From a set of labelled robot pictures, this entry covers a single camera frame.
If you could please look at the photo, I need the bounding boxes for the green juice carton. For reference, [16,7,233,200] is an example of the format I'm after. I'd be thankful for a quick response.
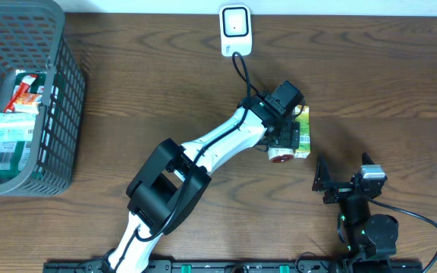
[294,105,311,158]

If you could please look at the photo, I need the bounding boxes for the green lid spice jar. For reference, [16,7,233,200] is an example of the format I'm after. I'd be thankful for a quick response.
[267,148,294,163]

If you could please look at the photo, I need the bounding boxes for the orange tissue packet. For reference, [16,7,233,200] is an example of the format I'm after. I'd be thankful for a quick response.
[13,93,42,115]

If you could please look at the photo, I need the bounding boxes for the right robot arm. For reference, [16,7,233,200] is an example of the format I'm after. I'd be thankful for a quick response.
[312,153,399,273]

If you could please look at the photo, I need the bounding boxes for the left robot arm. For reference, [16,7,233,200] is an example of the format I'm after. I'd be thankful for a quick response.
[102,94,304,272]

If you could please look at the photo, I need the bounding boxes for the white barcode scanner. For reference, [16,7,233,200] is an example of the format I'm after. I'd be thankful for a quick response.
[219,5,253,57]

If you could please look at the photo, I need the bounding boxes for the green white barcode packet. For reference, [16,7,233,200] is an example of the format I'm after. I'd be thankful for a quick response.
[0,141,31,179]

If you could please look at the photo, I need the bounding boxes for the red white snack packet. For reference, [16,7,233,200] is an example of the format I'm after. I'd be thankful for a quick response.
[3,74,38,112]

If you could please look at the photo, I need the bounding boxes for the white teal snack packet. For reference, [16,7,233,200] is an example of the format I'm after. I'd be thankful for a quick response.
[0,112,37,143]

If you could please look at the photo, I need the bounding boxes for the grey plastic mesh basket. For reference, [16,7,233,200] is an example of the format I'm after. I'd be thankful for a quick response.
[0,0,86,196]

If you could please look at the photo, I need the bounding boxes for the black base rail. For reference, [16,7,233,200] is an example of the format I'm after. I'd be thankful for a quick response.
[42,258,423,273]

